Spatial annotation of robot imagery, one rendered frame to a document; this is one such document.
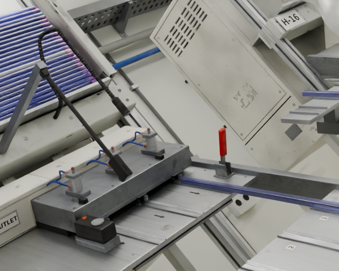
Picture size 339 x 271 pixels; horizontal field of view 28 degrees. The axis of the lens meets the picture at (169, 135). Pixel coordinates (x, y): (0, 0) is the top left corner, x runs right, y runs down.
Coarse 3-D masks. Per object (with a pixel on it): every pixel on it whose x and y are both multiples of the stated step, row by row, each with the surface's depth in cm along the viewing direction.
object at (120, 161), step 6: (114, 156) 116; (108, 162) 117; (114, 162) 116; (120, 162) 115; (114, 168) 116; (120, 168) 115; (126, 168) 115; (120, 174) 116; (126, 174) 115; (126, 180) 116
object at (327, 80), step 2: (326, 78) 166; (328, 78) 166; (330, 78) 165; (332, 78) 165; (334, 78) 165; (324, 80) 165; (326, 80) 165; (328, 80) 165; (330, 80) 164; (332, 80) 164; (334, 80) 164; (336, 80) 163; (338, 80) 163; (324, 82) 165; (326, 82) 165; (328, 82) 165; (330, 82) 164; (332, 82) 164; (334, 82) 164; (336, 82) 163; (338, 82) 163
